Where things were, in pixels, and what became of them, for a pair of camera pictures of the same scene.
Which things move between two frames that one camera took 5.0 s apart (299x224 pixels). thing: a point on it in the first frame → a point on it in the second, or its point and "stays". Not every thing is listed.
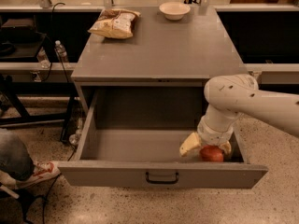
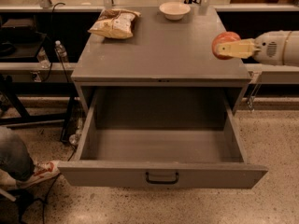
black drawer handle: x=162 y=181 stays
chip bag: x=115 y=23 stays
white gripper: x=215 y=134 → x=268 y=49
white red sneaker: x=42 y=171 stays
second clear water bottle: x=42 y=58 stays
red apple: x=211 y=154 → x=223 y=37
